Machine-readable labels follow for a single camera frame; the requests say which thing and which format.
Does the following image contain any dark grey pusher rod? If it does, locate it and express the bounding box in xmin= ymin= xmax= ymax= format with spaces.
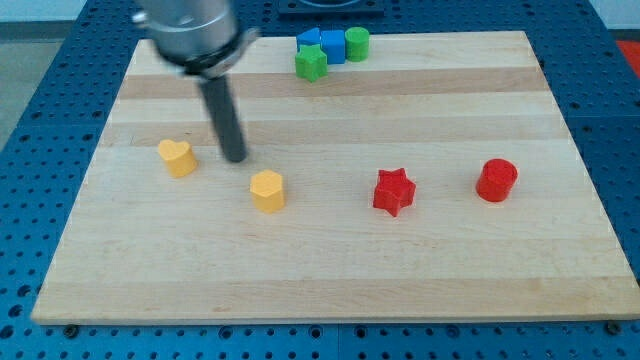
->
xmin=199 ymin=76 xmax=247 ymax=163

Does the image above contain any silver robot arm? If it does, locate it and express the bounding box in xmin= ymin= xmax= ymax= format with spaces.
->
xmin=132 ymin=0 xmax=260 ymax=163

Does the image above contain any yellow heart block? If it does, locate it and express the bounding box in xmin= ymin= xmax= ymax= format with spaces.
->
xmin=158 ymin=139 xmax=198 ymax=178

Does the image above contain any green star block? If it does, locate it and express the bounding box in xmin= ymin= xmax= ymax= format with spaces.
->
xmin=295 ymin=44 xmax=328 ymax=83

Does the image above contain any yellow hexagon block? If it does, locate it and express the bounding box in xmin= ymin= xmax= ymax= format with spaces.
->
xmin=250 ymin=169 xmax=285 ymax=214

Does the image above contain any blue triangle block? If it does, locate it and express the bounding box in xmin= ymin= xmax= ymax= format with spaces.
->
xmin=296 ymin=27 xmax=321 ymax=51

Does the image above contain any blue cube block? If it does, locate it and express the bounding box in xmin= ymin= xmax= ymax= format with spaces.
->
xmin=320 ymin=30 xmax=346 ymax=65

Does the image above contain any green cylinder block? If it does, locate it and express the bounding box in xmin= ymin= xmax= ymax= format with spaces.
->
xmin=344 ymin=27 xmax=370 ymax=62

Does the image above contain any red star block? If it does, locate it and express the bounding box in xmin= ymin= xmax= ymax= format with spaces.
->
xmin=372 ymin=168 xmax=416 ymax=217

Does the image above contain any wooden board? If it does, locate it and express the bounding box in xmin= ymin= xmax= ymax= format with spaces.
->
xmin=32 ymin=31 xmax=639 ymax=325

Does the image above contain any red cylinder block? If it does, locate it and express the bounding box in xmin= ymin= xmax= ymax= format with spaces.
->
xmin=475 ymin=158 xmax=518 ymax=202

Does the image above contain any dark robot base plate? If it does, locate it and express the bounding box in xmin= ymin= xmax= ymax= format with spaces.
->
xmin=275 ymin=0 xmax=386 ymax=15

